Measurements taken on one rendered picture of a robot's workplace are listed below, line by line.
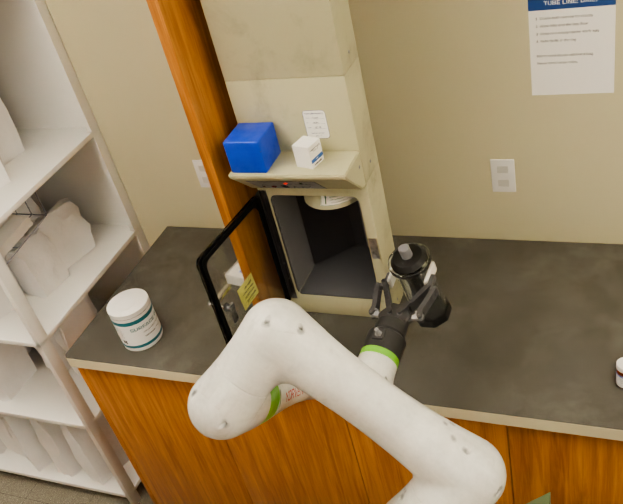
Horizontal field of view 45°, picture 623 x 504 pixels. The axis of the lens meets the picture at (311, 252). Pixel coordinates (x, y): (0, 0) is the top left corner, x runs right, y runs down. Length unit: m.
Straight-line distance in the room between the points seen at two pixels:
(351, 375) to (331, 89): 0.80
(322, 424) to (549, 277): 0.79
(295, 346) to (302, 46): 0.81
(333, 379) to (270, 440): 1.16
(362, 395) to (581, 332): 0.98
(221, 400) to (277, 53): 0.88
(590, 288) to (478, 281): 0.31
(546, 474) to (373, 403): 0.95
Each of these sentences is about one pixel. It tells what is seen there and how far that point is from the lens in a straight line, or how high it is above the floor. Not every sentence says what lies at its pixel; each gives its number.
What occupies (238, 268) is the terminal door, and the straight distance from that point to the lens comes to 2.03.
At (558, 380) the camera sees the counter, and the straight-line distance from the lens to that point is 2.03.
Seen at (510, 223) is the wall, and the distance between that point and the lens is 2.47.
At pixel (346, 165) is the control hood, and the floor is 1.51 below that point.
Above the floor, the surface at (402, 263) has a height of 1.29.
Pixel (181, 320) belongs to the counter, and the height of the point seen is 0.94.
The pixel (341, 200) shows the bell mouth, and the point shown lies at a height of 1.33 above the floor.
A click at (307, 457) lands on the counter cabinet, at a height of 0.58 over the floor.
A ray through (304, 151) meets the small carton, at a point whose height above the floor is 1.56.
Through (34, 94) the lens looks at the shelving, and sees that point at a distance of 2.97.
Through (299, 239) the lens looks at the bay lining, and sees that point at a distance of 2.27.
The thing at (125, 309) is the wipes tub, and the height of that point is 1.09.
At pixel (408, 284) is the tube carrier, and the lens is 1.88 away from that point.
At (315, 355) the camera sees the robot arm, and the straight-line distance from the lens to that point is 1.27.
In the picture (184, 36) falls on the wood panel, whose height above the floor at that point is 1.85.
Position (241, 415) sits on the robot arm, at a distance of 1.33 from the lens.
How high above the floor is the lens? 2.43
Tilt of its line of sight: 36 degrees down
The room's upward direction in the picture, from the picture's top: 15 degrees counter-clockwise
